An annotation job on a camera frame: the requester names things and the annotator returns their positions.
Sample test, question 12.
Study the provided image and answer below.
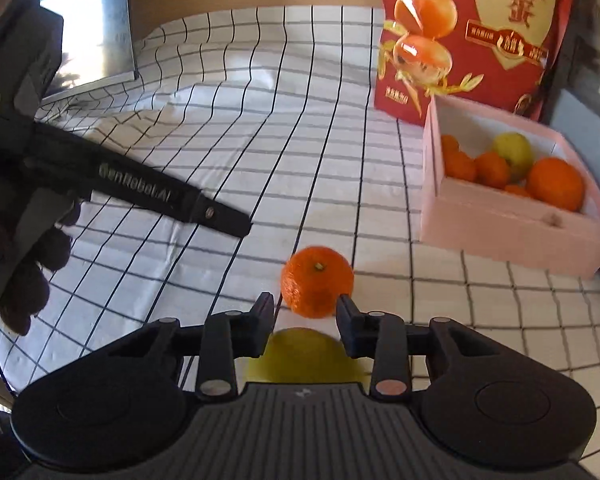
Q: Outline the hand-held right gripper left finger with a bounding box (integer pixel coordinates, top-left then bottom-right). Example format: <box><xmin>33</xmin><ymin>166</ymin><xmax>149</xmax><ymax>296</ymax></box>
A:
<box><xmin>107</xmin><ymin>291</ymin><xmax>276</xmax><ymax>403</ymax></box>

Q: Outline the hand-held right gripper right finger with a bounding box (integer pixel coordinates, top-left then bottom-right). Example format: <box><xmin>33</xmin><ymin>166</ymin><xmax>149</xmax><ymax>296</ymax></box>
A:
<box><xmin>335</xmin><ymin>294</ymin><xmax>498</xmax><ymax>403</ymax></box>

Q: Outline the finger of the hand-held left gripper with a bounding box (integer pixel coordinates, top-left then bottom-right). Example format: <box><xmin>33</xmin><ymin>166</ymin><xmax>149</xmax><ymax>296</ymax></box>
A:
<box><xmin>196</xmin><ymin>191</ymin><xmax>253</xmax><ymax>238</ymax></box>

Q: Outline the yellow-green lemon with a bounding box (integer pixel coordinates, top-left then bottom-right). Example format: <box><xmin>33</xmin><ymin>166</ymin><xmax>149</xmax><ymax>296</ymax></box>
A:
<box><xmin>244</xmin><ymin>327</ymin><xmax>371</xmax><ymax>386</ymax></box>
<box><xmin>492</xmin><ymin>132</ymin><xmax>535</xmax><ymax>181</ymax></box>

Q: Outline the pink cardboard box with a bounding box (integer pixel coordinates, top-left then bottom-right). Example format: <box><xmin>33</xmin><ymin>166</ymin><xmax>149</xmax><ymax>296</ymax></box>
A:
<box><xmin>419</xmin><ymin>94</ymin><xmax>600</xmax><ymax>280</ymax></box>

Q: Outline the large orange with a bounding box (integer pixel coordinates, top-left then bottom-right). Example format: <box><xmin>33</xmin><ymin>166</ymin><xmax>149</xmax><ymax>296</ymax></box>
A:
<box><xmin>525</xmin><ymin>157</ymin><xmax>586</xmax><ymax>212</ymax></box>

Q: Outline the person's left hand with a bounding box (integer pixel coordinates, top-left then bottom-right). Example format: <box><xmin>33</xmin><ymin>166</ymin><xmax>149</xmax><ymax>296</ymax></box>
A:
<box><xmin>0</xmin><ymin>200</ymin><xmax>82</xmax><ymax>336</ymax></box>

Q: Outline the black monitor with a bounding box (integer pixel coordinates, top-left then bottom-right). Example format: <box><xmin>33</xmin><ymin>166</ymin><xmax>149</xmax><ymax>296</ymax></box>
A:
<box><xmin>30</xmin><ymin>0</ymin><xmax>140</xmax><ymax>106</ymax></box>

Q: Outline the white black-checked tablecloth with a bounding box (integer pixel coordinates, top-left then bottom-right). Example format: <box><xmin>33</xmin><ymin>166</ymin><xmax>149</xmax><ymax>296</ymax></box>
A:
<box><xmin>0</xmin><ymin>5</ymin><xmax>600</xmax><ymax>480</ymax></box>

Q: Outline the red snack bag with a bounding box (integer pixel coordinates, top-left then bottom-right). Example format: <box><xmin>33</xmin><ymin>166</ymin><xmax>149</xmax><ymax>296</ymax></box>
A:
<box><xmin>374</xmin><ymin>0</ymin><xmax>578</xmax><ymax>127</ymax></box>

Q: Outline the black glass-sided computer case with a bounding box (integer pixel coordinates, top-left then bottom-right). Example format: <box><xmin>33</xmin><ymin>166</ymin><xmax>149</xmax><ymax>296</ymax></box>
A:
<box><xmin>537</xmin><ymin>0</ymin><xmax>600</xmax><ymax>311</ymax></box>

